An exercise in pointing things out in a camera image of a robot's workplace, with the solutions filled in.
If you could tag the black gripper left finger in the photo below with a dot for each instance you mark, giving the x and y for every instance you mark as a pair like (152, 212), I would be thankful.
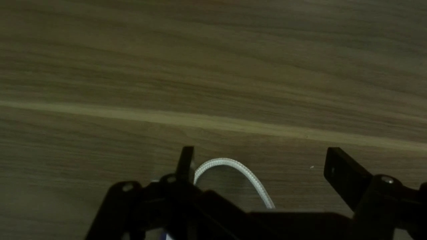
(185, 161)

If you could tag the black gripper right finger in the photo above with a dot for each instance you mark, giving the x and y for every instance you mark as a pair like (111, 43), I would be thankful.
(344, 175)

